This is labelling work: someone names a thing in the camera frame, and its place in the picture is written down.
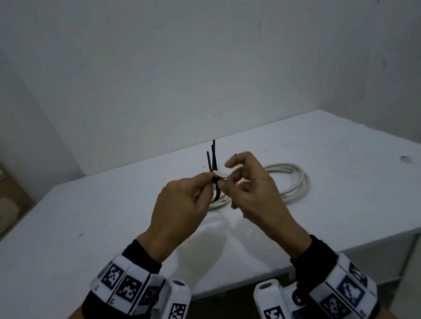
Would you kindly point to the person's right hand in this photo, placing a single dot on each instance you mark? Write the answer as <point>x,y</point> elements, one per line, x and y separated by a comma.
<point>265,202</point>

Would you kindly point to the person's left hand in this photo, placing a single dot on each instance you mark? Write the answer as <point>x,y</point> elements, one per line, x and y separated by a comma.
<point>176,209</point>

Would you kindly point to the person's right thumb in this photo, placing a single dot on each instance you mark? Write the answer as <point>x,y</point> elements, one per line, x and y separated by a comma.
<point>231,177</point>

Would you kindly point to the person's left thumb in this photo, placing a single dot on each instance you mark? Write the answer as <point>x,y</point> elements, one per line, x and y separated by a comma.
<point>204,193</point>

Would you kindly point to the person's left forearm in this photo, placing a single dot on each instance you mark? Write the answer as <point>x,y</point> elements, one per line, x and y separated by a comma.
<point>76,317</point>

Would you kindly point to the black left wrist sleeve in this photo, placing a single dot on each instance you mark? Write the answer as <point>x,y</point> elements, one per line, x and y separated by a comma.
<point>143,252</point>

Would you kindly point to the black wrist sleeve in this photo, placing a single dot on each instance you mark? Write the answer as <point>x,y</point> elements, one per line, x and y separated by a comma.
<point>143,252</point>
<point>315,258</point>

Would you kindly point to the black right wrist sleeve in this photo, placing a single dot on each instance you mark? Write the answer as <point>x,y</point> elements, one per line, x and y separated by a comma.
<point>315,258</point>

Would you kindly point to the white marker band left wrist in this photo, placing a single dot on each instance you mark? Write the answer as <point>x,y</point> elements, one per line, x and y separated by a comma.
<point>126,286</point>

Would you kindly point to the white marker band wrist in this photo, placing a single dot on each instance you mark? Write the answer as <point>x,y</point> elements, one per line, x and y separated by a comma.
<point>126,286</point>
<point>346,290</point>

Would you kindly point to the white marker band right wrist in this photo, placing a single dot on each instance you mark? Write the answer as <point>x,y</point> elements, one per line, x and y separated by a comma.
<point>346,290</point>

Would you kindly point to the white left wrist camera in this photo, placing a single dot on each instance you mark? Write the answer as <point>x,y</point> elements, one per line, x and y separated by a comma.
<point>177,309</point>

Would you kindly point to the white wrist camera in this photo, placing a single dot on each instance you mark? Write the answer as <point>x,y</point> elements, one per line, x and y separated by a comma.
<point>177,309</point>
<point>274,313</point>

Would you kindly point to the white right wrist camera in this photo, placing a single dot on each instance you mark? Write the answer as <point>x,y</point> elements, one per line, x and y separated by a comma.
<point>274,313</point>

